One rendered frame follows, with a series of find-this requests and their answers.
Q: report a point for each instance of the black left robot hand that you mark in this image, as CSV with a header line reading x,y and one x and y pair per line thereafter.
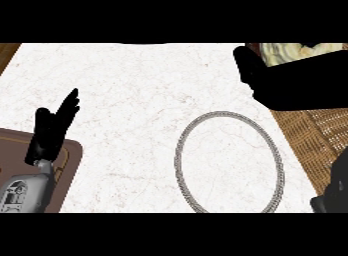
x,y
48,133

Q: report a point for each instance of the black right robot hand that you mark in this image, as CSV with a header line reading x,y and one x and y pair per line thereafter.
x,y
310,83

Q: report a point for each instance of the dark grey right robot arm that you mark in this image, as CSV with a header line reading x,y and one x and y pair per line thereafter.
x,y
347,180

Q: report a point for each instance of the cream frosted cupcake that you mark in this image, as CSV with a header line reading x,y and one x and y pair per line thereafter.
x,y
285,53

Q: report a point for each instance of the brown cutting board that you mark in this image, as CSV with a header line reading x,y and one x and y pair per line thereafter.
x,y
69,173

